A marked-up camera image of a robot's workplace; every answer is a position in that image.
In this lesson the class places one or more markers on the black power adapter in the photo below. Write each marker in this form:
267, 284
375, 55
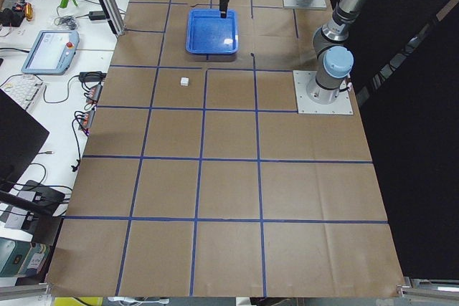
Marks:
96, 15

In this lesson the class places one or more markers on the black monitor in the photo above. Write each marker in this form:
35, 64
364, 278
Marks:
22, 137

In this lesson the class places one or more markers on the white keyboard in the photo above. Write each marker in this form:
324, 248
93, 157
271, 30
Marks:
25, 90

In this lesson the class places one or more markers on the teach pendant tablet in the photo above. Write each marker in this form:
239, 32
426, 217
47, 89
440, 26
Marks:
52, 52

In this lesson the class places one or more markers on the blue plastic tray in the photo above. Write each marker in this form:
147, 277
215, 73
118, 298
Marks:
209, 33

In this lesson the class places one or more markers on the white block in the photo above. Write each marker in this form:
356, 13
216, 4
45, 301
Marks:
184, 81

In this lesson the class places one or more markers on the brown paper table cover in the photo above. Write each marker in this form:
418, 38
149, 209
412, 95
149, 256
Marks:
221, 188

